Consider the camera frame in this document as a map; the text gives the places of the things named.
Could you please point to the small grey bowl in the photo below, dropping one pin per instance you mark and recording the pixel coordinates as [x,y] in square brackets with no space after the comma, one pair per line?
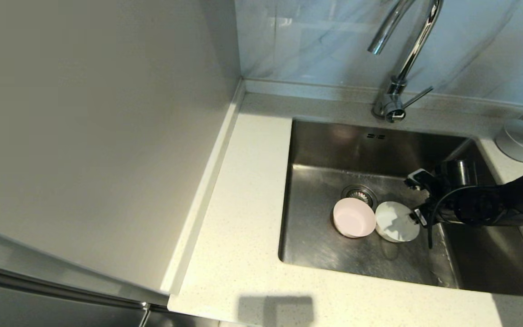
[522,141]

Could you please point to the tall grey refrigerator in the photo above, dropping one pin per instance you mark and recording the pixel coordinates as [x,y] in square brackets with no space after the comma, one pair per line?
[39,304]

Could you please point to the small pink bowl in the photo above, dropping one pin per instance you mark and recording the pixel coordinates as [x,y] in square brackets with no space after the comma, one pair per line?
[353,218]

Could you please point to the round metal drain strainer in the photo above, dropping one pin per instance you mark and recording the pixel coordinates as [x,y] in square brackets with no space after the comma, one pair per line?
[359,193]

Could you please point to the thin chrome faucet lever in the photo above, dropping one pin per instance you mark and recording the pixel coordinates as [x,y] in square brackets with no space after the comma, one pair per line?
[418,96]

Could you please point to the chrome gooseneck faucet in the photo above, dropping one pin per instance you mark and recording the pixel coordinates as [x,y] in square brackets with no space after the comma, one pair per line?
[416,43]

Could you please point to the small white bowl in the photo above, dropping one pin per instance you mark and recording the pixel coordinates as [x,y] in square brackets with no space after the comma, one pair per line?
[395,222]

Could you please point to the stainless steel sink basin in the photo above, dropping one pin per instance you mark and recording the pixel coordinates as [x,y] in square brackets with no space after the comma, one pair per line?
[325,254]

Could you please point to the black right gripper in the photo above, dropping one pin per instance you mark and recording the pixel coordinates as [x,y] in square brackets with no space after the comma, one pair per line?
[459,175]

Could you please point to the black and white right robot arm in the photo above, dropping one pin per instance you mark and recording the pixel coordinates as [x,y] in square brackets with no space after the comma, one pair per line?
[502,204]

